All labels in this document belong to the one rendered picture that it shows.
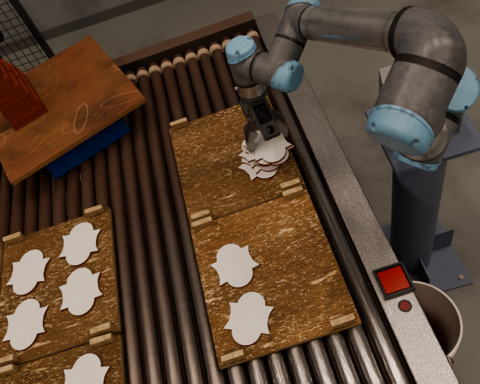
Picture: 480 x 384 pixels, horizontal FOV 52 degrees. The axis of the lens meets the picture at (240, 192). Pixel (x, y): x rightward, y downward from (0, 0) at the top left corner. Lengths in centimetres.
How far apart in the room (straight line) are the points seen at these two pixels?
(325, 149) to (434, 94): 68
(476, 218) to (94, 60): 176
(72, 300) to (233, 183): 56
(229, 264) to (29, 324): 57
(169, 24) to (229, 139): 241
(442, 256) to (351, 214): 102
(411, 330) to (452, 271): 110
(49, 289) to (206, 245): 47
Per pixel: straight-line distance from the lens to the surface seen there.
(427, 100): 88
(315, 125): 158
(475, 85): 132
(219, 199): 144
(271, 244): 132
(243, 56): 120
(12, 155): 178
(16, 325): 152
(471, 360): 219
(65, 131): 172
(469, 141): 159
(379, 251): 131
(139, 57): 201
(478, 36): 331
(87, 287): 145
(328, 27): 109
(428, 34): 90
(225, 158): 153
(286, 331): 122
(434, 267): 231
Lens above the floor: 207
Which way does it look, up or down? 52 degrees down
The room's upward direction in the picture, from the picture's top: 22 degrees counter-clockwise
